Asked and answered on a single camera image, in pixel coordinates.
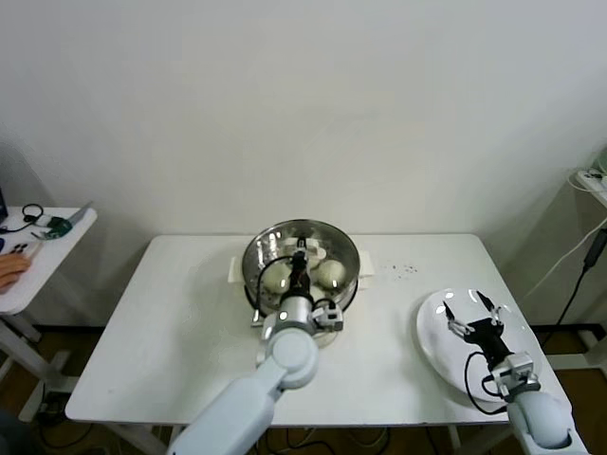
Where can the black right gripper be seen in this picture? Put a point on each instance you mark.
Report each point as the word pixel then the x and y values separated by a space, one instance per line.
pixel 488 339

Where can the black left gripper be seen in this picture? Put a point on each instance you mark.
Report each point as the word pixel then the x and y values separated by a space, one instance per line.
pixel 301 277

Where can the white steamed baozi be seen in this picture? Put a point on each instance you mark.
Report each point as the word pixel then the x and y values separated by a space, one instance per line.
pixel 276 278
pixel 331 274

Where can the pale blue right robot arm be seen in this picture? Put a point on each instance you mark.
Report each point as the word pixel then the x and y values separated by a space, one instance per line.
pixel 540 422

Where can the stainless steel steamer basket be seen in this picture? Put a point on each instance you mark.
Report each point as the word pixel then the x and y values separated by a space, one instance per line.
pixel 367 265

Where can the bare person hand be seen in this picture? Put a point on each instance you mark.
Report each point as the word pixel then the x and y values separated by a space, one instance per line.
pixel 12 270

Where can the white round plate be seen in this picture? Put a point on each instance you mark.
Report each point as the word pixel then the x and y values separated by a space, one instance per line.
pixel 436 332

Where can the white power strip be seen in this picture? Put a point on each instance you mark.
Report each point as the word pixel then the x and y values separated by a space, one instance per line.
pixel 593 179

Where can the white side table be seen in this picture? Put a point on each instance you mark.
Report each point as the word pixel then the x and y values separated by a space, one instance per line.
pixel 71 246

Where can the green circuit board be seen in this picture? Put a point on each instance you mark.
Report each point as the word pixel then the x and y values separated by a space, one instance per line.
pixel 60 225

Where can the black floor power box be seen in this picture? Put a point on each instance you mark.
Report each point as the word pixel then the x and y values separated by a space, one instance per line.
pixel 57 403

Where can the dark blue screen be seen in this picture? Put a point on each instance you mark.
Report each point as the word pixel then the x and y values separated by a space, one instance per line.
pixel 3 201

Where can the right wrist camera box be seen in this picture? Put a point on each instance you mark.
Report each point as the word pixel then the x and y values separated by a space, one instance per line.
pixel 517 374

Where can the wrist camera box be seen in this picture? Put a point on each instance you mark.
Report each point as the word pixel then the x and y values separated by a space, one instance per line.
pixel 328 318
pixel 517 374

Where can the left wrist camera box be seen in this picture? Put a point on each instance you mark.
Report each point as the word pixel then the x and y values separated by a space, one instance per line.
pixel 328 318

